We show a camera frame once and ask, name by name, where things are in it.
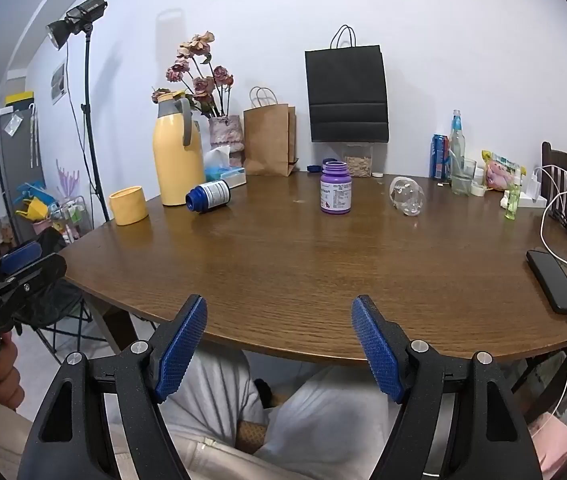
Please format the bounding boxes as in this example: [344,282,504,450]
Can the dried pink flowers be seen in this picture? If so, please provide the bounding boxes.
[151,31,234,118]

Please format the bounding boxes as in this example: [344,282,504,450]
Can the clear snack container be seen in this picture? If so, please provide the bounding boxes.
[342,141,374,178]

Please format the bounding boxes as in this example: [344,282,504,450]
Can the purple pill bottle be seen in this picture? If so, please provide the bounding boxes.
[320,161,353,215]

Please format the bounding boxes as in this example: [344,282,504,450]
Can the blue soda can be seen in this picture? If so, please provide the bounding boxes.
[431,133,451,181]

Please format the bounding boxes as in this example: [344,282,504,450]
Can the black light stand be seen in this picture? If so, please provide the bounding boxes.
[66,30,111,223]

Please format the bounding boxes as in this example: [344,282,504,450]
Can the person's left hand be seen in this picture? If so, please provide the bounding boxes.
[0,334,25,412]

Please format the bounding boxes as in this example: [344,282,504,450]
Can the person's white trousers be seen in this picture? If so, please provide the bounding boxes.
[108,345,459,480]

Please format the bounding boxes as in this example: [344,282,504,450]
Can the black smartphone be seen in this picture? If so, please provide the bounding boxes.
[526,249,567,316]

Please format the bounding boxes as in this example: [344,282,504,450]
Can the colourful snack packet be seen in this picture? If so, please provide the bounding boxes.
[481,150,523,192]

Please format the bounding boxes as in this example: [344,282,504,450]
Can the storage cart with clutter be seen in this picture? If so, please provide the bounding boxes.
[16,180,94,241]

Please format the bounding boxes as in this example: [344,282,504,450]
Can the pink cloth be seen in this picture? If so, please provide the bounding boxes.
[528,412,567,480]

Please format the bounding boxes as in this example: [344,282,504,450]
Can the clear drinking glass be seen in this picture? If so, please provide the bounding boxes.
[451,158,477,196]

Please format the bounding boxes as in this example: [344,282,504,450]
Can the black folding chair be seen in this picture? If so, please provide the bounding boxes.
[13,227,109,366]

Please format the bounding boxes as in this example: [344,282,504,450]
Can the white power strip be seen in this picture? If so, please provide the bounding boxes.
[501,167,547,209]

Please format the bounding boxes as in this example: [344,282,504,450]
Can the black studio light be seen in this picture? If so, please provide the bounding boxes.
[46,0,109,51]

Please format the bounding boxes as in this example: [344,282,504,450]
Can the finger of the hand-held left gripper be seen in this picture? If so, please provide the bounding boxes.
[0,252,69,313]
[0,241,44,287]

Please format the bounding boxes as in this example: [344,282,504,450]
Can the brown paper bag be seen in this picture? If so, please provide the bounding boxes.
[243,86,299,177]

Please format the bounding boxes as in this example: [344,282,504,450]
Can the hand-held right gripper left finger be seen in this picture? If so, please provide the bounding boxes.
[17,295,209,480]

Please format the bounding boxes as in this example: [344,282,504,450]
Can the black paper bag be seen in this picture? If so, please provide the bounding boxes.
[305,25,390,144]

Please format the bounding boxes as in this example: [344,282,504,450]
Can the dark blue pill bottle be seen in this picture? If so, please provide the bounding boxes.
[185,179,231,214]

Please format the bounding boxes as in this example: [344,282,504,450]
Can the yellow cup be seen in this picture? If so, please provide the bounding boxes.
[108,185,150,226]

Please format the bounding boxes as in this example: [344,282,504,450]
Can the small green bottle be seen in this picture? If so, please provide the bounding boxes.
[505,183,521,221]

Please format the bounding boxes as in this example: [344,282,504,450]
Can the yellow thermos jug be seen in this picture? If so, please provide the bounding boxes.
[152,91,207,207]

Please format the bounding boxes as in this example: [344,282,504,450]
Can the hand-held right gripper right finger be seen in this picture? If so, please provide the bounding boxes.
[351,295,545,480]

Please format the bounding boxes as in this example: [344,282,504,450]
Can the wall poster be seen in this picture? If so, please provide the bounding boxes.
[50,62,69,106]

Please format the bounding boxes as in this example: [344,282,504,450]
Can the pink knitted vase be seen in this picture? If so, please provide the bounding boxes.
[208,115,242,153]

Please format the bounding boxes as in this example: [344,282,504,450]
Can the blue tissue box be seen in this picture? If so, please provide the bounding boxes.
[204,145,247,190]

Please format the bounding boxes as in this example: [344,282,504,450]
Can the grey refrigerator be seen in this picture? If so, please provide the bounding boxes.
[0,105,46,241]

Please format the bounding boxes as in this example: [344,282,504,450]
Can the glass bottle with blue cap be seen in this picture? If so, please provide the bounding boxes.
[448,109,467,183]

